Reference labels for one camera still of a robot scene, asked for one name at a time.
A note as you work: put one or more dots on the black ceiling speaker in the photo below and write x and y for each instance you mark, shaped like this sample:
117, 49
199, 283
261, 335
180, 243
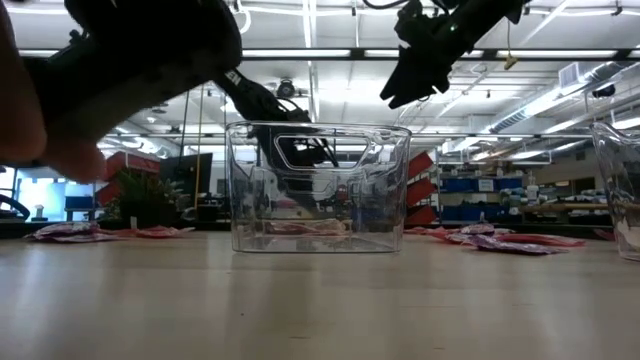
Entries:
604, 91

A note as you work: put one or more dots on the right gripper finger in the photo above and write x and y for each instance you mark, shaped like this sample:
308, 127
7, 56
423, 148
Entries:
410, 90

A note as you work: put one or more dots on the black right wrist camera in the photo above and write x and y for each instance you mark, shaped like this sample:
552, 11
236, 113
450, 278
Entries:
415, 25

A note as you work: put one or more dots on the purple candy packet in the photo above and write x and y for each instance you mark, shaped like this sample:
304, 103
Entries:
65, 228
480, 229
80, 238
515, 246

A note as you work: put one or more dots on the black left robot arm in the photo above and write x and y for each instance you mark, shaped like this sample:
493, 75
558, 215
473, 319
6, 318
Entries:
150, 60

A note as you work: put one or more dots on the silver ceiling duct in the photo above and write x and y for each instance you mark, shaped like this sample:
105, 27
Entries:
550, 102

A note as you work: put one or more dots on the black chair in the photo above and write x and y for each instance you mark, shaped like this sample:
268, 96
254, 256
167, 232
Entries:
20, 207

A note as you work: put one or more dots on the long ceiling light bar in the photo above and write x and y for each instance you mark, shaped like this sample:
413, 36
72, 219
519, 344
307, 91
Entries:
300, 52

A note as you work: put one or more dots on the wooden workbench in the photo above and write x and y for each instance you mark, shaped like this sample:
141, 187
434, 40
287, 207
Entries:
565, 206

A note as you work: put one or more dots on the yellow hanging hook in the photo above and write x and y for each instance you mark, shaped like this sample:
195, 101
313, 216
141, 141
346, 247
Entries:
510, 62

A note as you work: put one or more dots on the person's hand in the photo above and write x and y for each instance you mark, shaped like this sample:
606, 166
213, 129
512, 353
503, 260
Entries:
20, 100

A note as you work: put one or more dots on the black background monitor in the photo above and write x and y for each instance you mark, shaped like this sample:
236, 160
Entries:
187, 175

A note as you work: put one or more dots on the white ceiling air vent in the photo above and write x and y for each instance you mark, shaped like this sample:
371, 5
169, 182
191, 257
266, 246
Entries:
570, 75

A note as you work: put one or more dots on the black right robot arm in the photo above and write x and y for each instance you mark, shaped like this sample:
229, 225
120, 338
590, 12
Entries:
490, 12

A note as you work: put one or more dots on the small green potted plant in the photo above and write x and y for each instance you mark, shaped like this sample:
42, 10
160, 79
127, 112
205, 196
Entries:
145, 195

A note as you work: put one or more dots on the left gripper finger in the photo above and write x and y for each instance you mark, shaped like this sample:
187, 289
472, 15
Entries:
297, 192

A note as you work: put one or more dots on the black ceiling dome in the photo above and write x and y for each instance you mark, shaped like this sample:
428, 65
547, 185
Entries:
286, 89

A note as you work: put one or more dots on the clear plastic bin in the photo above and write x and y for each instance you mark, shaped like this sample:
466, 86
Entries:
320, 200
622, 200

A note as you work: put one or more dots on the red storage bins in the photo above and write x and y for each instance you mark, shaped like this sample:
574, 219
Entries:
420, 190
135, 165

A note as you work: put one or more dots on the blue storage bins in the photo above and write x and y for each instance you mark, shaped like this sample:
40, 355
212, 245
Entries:
465, 185

